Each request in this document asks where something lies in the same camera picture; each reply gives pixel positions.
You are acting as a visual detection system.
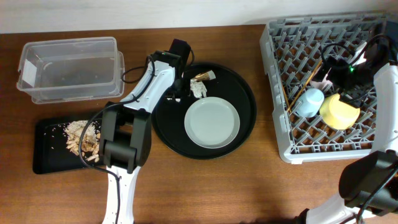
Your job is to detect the white tissue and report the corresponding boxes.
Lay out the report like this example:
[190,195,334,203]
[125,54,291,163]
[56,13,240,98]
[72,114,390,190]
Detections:
[190,80,207,98]

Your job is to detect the pink cup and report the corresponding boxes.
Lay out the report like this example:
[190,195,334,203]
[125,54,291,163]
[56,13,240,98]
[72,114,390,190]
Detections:
[310,70,333,91]

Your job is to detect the gold foil wrapper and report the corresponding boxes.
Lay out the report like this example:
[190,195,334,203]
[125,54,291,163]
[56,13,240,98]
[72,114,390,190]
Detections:
[192,70,216,82]

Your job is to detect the yellow bowl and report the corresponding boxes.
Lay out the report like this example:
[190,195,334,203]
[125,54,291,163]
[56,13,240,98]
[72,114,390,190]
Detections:
[319,94,361,130]

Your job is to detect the wooden chopstick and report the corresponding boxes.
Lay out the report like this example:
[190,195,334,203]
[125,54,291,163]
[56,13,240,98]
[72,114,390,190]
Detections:
[282,86,290,111]
[288,59,323,113]

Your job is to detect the grey plate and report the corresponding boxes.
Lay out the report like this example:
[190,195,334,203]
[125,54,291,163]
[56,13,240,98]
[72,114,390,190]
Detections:
[184,97,240,149]

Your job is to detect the light blue cup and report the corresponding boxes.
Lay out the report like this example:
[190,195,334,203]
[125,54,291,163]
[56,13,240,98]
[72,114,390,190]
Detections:
[296,88,325,118]

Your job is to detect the food scraps and rice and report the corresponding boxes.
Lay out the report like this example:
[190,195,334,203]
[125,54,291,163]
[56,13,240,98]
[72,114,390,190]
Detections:
[49,119,102,164]

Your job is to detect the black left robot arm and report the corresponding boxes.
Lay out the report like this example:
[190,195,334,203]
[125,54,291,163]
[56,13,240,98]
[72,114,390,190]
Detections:
[99,47,192,223]

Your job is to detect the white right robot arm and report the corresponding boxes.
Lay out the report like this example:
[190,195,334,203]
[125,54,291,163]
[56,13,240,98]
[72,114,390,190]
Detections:
[294,20,397,223]

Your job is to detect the grey dishwasher rack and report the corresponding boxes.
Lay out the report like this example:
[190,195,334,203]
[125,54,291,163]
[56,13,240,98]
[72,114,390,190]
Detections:
[260,13,397,164]

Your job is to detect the round black tray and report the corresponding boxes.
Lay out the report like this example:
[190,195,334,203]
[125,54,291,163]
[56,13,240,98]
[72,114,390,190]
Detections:
[152,63,257,160]

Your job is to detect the clear plastic bin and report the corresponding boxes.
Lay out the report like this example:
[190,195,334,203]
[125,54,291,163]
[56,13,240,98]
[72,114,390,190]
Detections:
[16,37,125,104]

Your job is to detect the black rectangular tray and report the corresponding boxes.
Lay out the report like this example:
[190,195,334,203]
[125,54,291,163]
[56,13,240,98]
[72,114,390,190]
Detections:
[32,112,94,174]

